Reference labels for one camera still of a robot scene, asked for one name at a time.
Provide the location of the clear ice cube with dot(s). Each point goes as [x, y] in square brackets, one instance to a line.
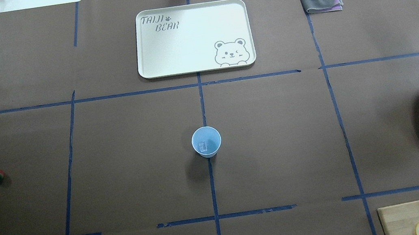
[202, 146]

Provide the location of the light blue plastic cup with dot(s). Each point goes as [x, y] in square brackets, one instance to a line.
[211, 136]

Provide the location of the white bear tray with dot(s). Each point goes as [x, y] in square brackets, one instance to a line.
[194, 38]

